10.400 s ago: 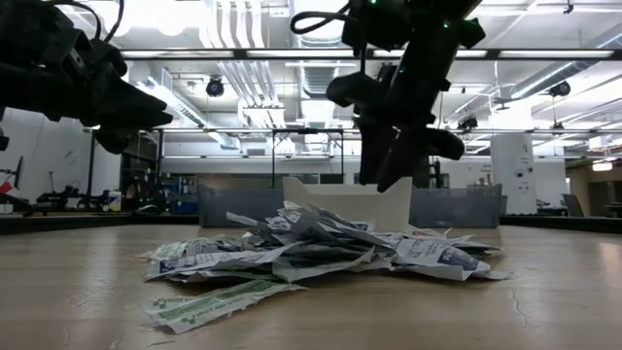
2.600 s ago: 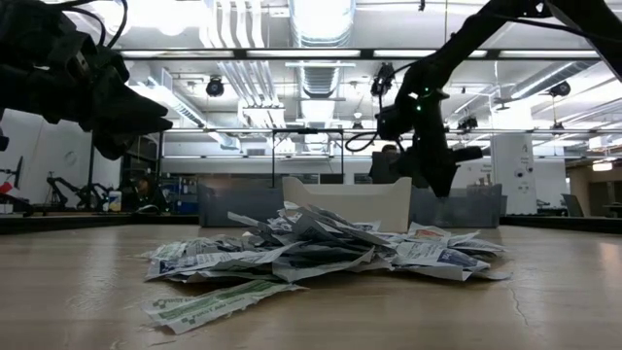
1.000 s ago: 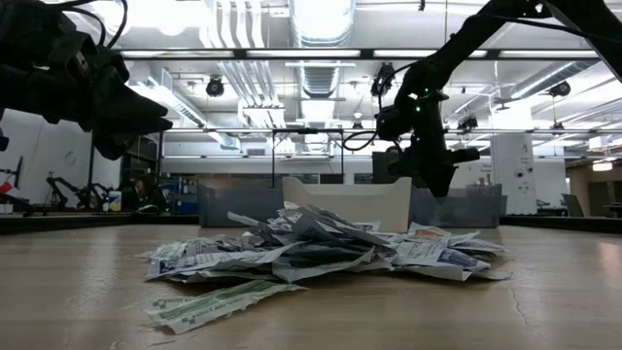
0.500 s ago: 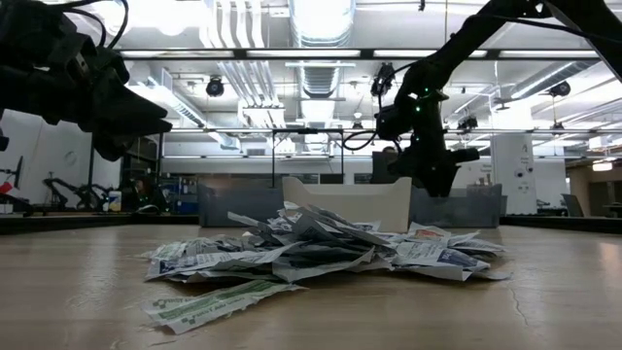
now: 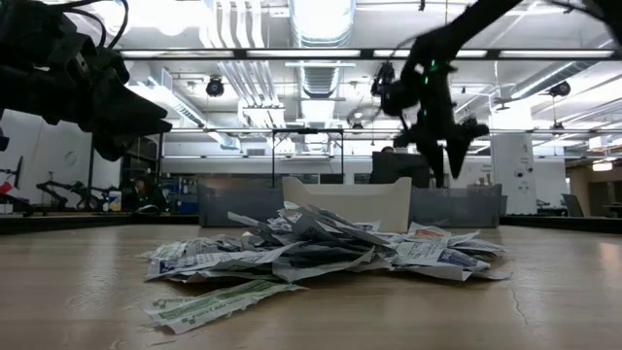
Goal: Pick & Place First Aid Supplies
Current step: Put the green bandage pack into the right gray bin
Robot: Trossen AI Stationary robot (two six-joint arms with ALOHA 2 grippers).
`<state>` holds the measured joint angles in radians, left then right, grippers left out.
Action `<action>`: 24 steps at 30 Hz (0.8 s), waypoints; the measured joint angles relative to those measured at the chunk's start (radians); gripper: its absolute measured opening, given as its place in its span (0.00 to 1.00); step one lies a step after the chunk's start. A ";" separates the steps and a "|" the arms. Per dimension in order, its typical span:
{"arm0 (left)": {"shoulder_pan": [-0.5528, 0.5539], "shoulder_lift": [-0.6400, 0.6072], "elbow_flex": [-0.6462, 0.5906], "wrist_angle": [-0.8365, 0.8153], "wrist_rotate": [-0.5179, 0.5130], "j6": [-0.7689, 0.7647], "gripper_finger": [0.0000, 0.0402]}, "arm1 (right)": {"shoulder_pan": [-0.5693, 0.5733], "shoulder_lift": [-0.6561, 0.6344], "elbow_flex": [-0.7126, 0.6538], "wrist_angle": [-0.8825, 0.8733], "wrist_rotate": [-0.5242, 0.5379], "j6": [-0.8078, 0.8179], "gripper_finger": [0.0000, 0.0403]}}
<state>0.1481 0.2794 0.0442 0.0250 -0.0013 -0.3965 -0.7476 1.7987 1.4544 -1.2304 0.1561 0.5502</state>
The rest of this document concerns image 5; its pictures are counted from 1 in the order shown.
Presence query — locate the grey office chair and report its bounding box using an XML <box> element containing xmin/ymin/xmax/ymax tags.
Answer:
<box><xmin>562</xmin><ymin>192</ymin><xmax>585</xmax><ymax>219</ymax></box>

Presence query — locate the black vertical post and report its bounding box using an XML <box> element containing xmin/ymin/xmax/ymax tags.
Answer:
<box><xmin>86</xmin><ymin>129</ymin><xmax>97</xmax><ymax>208</ymax></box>

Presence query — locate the silver ventilation duct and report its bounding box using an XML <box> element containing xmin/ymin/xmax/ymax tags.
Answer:
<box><xmin>289</xmin><ymin>0</ymin><xmax>357</xmax><ymax>49</ymax></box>

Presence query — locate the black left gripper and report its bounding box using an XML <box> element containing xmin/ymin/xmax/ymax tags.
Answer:
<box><xmin>0</xmin><ymin>36</ymin><xmax>174</xmax><ymax>161</ymax></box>

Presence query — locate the blue storage shelf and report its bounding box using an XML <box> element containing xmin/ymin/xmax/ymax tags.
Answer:
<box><xmin>164</xmin><ymin>173</ymin><xmax>200</xmax><ymax>216</ymax></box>

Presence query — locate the black metal stand frame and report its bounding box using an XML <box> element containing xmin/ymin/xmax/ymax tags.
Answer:
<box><xmin>270</xmin><ymin>127</ymin><xmax>346</xmax><ymax>189</ymax></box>

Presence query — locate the red print white packet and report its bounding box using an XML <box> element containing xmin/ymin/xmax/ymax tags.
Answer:
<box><xmin>406</xmin><ymin>222</ymin><xmax>453</xmax><ymax>243</ymax></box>

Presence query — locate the white pillar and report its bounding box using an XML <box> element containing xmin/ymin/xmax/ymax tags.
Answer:
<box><xmin>489</xmin><ymin>133</ymin><xmax>538</xmax><ymax>216</ymax></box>

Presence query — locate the black overhead light bar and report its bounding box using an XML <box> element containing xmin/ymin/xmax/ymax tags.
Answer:
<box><xmin>119</xmin><ymin>47</ymin><xmax>616</xmax><ymax>61</ymax></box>

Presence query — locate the white paper packet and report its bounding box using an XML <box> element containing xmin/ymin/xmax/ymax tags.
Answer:
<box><xmin>449</xmin><ymin>231</ymin><xmax>506</xmax><ymax>254</ymax></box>

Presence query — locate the black overhead camera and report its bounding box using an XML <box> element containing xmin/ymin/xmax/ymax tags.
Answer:
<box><xmin>369</xmin><ymin>61</ymin><xmax>395</xmax><ymax>96</ymax></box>

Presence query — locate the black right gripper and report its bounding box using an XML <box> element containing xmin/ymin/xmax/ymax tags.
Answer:
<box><xmin>393</xmin><ymin>46</ymin><xmax>491</xmax><ymax>190</ymax></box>

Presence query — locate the green print bandage packet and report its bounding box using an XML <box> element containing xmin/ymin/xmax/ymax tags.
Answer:
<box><xmin>139</xmin><ymin>236</ymin><xmax>229</xmax><ymax>262</ymax></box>
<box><xmin>143</xmin><ymin>279</ymin><xmax>307</xmax><ymax>336</ymax></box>

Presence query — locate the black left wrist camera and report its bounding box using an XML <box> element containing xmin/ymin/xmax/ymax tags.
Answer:
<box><xmin>0</xmin><ymin>0</ymin><xmax>96</xmax><ymax>62</ymax></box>

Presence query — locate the black computer monitor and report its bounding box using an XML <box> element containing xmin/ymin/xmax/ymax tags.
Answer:
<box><xmin>369</xmin><ymin>151</ymin><xmax>433</xmax><ymax>190</ymax></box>

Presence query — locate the white plastic bin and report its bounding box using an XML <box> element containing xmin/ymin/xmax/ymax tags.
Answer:
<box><xmin>281</xmin><ymin>175</ymin><xmax>413</xmax><ymax>233</ymax></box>

